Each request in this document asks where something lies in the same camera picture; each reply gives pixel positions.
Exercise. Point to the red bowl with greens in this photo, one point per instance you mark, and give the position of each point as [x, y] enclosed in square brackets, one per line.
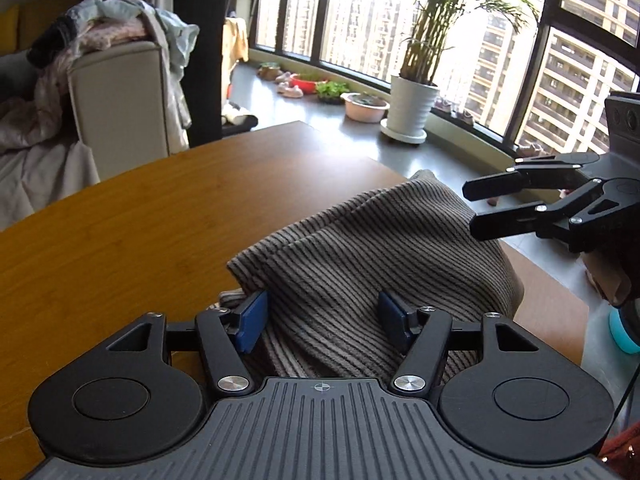
[298, 85]

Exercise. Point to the grey striped knit sweater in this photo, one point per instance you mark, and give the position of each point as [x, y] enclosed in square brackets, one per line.
[323, 276]

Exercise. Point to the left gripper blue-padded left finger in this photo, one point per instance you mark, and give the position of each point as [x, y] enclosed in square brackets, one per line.
[224, 336]

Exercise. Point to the grey sofa with sheet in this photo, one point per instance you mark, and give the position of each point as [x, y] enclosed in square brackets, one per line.
[115, 118]

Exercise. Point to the white ribbed plant pot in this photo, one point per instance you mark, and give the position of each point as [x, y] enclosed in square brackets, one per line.
[410, 105]

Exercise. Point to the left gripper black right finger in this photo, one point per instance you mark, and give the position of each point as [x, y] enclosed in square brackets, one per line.
[420, 335]

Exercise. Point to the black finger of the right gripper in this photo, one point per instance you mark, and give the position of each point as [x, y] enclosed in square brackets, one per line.
[520, 222]

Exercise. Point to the yellow sofa cushion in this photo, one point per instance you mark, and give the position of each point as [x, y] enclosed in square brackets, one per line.
[9, 30]

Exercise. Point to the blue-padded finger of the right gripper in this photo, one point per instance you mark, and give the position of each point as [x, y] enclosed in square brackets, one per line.
[518, 179]

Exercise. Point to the pile of clothes on armrest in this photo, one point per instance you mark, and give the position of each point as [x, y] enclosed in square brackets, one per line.
[32, 80]

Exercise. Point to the pink bowl planter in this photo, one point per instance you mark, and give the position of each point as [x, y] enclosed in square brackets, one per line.
[362, 107]

